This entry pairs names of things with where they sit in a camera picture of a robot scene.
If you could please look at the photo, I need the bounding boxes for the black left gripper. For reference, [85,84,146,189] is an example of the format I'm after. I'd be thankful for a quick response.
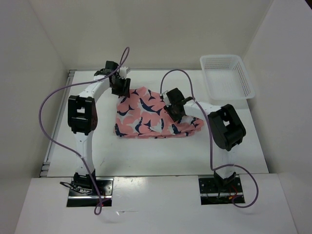
[111,76,131,98]

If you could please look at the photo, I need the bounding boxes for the pink shark print shorts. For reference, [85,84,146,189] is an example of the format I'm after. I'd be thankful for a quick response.
[114,87,204,139]

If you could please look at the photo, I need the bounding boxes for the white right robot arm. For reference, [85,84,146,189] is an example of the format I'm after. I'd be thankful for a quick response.
[160,88,246,192]

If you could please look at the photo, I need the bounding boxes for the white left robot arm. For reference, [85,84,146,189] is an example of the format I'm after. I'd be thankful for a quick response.
[67,61,131,195]

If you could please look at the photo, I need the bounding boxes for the white perforated plastic basket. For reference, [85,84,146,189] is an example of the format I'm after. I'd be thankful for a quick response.
[200,55,255,101]

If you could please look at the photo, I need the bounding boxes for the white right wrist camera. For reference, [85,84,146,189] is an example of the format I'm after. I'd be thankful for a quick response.
[160,91,171,106]

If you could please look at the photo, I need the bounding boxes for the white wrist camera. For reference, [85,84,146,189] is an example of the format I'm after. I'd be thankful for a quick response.
[118,67,131,79]
[160,91,171,106]

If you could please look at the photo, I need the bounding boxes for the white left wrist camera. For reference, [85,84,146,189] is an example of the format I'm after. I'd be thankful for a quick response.
[118,67,131,79]

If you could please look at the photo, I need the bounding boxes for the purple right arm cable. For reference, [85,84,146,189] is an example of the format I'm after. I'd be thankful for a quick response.
[160,69,259,208]

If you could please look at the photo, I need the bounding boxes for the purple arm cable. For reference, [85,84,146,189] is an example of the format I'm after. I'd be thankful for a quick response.
[39,46,130,216]
[160,69,259,208]

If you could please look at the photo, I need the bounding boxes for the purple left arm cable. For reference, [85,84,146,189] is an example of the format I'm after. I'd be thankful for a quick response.
[39,46,130,216]

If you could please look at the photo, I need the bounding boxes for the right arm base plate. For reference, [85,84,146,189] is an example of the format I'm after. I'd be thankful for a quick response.
[198,175,245,205]

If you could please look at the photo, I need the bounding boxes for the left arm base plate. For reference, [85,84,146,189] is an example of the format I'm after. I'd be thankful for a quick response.
[60,177,114,207]

